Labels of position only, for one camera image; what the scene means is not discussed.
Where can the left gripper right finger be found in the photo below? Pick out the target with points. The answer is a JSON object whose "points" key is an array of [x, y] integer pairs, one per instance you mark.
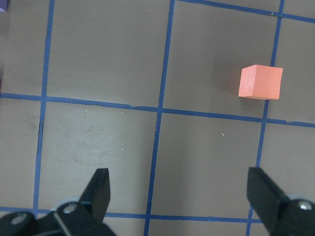
{"points": [[280, 214]]}

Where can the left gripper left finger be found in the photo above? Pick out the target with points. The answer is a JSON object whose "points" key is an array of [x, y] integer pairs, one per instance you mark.
{"points": [[84, 217]]}

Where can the orange foam cube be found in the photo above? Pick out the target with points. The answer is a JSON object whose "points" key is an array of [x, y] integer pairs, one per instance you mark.
{"points": [[260, 82]]}

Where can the purple foam cube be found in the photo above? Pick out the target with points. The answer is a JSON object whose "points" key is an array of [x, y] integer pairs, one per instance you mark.
{"points": [[3, 5]]}

